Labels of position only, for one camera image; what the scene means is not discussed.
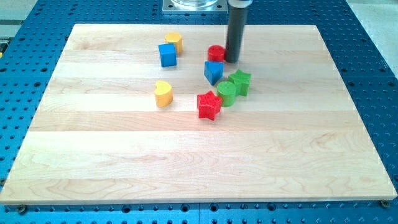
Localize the blue cube block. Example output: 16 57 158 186
158 44 177 67

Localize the red star block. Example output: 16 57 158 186
197 91 222 121

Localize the green cylinder block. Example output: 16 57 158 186
217 81 236 107

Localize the yellow heart block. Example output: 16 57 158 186
154 80 173 108

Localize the blue triangle block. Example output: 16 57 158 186
204 61 224 85

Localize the green star block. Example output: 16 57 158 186
228 69 251 96

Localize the red cylinder block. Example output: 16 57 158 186
208 45 225 62

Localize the yellow hexagon block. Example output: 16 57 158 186
164 32 183 54

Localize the light wooden board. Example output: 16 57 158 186
1 24 397 205

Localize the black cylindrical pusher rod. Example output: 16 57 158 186
224 6 248 63

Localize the white rod holder collar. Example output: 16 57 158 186
228 0 253 9

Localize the left board clamp screw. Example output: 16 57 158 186
16 205 27 215

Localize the board clamp screw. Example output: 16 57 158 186
16 205 27 215
379 200 390 208

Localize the right board clamp screw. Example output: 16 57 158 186
379 200 390 208

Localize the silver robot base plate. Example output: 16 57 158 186
162 0 228 14

